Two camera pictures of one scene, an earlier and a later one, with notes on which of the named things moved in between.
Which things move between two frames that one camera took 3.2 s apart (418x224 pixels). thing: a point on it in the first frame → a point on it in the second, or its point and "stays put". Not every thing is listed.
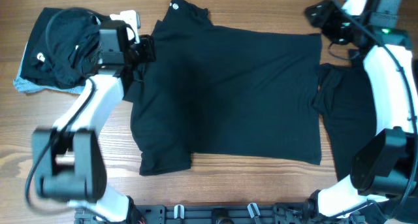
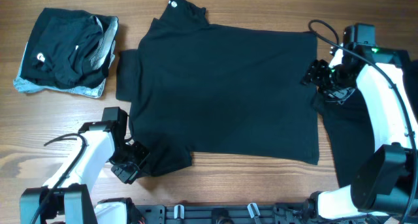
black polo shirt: x=225 y=91 stays put
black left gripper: x=146 y=42 → x=132 y=173
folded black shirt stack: x=64 y=49 stays put
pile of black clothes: x=344 y=98 stays put
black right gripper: x=326 y=18 → x=317 y=73
